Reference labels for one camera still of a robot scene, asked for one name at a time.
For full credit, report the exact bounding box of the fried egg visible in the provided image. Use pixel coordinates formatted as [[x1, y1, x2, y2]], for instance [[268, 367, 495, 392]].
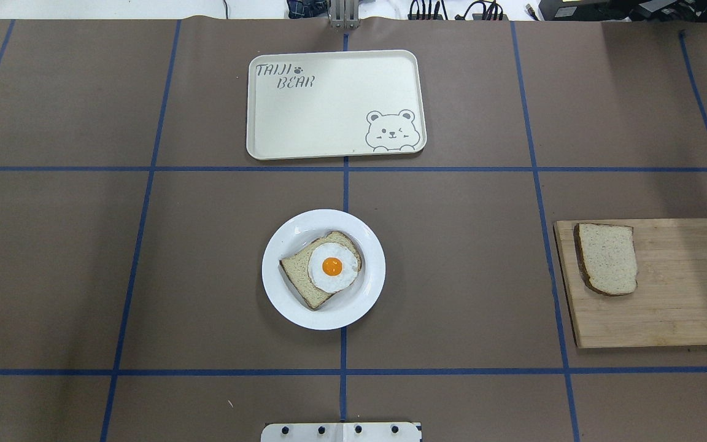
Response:
[[308, 242, 361, 294]]

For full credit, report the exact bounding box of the cream bear serving tray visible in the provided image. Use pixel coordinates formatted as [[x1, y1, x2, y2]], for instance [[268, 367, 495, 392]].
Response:
[[246, 50, 427, 161]]

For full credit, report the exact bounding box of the aluminium frame post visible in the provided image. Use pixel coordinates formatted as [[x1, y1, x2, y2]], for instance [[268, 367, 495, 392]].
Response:
[[326, 0, 361, 30]]

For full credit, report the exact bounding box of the bread slice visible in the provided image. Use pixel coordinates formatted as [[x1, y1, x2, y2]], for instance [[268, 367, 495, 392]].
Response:
[[573, 223, 638, 297], [280, 230, 363, 310]]

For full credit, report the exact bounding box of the wooden cutting board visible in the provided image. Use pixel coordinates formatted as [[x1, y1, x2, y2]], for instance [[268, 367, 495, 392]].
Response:
[[554, 218, 707, 349]]

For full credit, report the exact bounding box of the white round plate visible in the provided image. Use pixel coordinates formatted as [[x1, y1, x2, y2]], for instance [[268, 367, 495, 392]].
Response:
[[261, 209, 387, 330]]

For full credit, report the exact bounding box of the bread slice under egg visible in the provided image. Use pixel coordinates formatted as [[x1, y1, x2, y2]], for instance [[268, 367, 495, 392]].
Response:
[[280, 230, 363, 310]]

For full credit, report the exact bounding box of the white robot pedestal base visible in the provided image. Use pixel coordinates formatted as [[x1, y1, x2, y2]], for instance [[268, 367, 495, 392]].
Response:
[[260, 422, 423, 441]]

